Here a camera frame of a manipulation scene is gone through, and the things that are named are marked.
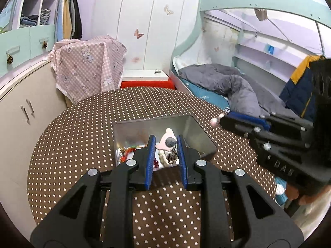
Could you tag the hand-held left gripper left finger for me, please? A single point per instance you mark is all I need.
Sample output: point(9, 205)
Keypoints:
point(150, 160)

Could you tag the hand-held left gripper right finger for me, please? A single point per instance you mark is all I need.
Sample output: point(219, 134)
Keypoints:
point(182, 160)

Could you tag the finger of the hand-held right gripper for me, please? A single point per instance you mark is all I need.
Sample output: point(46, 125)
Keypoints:
point(245, 117)
point(232, 125)

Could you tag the pink silver charm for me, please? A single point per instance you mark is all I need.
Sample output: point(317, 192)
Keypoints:
point(216, 120)

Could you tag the silver metal tin box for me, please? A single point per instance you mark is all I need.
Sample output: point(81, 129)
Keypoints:
point(144, 129)

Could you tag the person's right hand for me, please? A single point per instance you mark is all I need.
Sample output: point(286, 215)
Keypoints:
point(292, 192)

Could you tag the pale jade pendant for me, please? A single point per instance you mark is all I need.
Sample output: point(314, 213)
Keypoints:
point(163, 159)

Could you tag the grey quilt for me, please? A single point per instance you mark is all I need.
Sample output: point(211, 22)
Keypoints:
point(240, 87)

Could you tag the teal bedsheet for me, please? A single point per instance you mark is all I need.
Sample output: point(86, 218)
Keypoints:
point(206, 95)

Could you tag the navy yellow jacket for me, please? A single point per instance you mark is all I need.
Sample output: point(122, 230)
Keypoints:
point(300, 87)

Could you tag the light blue white object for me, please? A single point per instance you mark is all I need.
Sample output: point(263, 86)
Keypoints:
point(280, 191)

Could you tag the red box with white lid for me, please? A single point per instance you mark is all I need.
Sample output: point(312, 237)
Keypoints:
point(144, 84)

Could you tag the white pillow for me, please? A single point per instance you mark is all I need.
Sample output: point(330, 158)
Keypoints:
point(181, 63)

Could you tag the faint pink butterfly sticker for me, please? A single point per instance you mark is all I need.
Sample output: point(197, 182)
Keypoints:
point(135, 59)

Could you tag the pink checkered bear cloth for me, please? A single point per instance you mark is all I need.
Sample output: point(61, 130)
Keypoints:
point(85, 69)

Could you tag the pale butterfly sticker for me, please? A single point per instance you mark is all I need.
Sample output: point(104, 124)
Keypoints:
point(168, 9)

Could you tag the cream cabinet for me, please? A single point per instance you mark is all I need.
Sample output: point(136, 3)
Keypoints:
point(15, 134)

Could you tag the white wardrobe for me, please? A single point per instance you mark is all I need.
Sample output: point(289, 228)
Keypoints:
point(108, 18)

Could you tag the black hanging garment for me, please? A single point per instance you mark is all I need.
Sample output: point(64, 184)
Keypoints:
point(77, 23)

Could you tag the pine cone ornament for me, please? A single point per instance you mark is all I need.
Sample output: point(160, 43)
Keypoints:
point(45, 44)
point(9, 60)

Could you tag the yellow hanging garment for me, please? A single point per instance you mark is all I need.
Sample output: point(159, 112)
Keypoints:
point(66, 23)

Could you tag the light blue hanging garment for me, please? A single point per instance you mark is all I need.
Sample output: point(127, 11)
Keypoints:
point(59, 23)

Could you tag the teal drawer unit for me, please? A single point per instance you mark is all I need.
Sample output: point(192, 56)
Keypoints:
point(25, 38)

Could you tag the folded grey clothes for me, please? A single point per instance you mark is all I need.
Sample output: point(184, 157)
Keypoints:
point(45, 15)

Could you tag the folded dark blue clothes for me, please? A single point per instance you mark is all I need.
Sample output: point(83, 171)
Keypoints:
point(28, 19)

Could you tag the white wall shelf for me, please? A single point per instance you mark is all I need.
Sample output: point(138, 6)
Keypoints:
point(258, 56)

